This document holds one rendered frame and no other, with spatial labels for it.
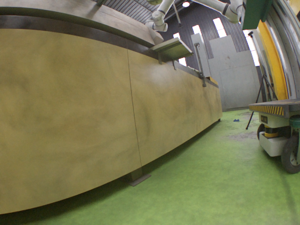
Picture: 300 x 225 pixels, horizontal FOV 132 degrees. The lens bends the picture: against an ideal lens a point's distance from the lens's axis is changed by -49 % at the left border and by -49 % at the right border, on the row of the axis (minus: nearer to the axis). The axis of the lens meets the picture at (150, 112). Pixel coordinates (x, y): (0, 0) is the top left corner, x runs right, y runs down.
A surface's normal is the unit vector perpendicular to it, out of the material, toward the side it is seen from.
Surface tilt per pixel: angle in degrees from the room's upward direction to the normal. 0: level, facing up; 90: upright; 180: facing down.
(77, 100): 90
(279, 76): 90
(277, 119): 90
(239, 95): 90
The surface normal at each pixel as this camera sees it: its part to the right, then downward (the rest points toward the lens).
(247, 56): -0.64, 0.07
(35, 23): 0.76, -0.11
